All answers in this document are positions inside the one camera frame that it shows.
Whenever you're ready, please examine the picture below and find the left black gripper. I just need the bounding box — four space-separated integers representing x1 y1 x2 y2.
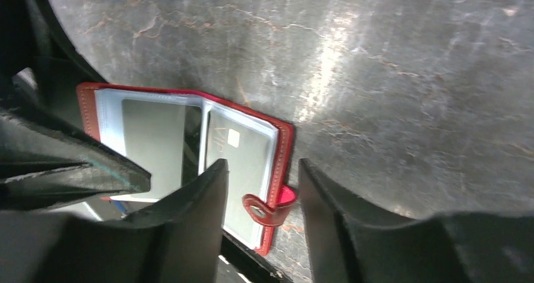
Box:
1 0 151 211

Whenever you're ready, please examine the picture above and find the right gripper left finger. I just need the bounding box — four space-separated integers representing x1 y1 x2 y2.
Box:
1 159 228 282

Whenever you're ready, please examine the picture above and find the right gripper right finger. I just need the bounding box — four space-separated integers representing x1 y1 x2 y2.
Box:
298 159 533 282

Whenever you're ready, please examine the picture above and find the red leather card holder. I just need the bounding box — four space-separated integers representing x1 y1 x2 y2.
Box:
76 83 297 256

